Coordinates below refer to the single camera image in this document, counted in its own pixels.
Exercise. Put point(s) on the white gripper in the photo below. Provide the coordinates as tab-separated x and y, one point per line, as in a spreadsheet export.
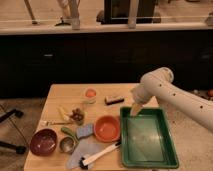
140	96

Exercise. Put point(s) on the black whiteboard eraser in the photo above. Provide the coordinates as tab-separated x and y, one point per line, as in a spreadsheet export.
109	100

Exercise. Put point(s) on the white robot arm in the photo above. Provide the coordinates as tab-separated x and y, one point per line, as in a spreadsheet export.
158	83

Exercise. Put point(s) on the orange bowl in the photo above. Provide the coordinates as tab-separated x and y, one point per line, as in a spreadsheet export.
107	128

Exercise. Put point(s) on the purple bowl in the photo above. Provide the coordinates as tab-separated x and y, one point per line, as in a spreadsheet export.
43	142

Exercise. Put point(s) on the green plastic tray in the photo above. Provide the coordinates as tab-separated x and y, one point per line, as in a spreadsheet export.
146	141

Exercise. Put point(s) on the blue sponge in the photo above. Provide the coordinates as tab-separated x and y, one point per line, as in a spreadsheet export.
84	131

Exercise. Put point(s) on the toy grape bunch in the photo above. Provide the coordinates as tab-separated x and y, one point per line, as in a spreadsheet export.
78	116

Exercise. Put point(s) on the grey blue cloth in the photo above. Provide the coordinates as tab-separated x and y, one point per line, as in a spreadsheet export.
84	147

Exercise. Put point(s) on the yellow toy banana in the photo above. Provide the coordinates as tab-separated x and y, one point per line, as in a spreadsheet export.
64	114

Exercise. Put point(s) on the green toy pepper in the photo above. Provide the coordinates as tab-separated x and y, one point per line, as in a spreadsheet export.
69	132

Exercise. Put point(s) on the small metal cup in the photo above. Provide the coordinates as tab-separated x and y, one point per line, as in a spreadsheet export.
67	145

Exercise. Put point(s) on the small silver fork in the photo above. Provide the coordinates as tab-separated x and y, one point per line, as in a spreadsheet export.
49	123

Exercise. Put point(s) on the dark cabinet counter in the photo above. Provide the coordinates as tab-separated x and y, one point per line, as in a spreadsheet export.
30	63

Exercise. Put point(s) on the white handled black brush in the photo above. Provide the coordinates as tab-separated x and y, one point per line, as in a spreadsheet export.
86	161

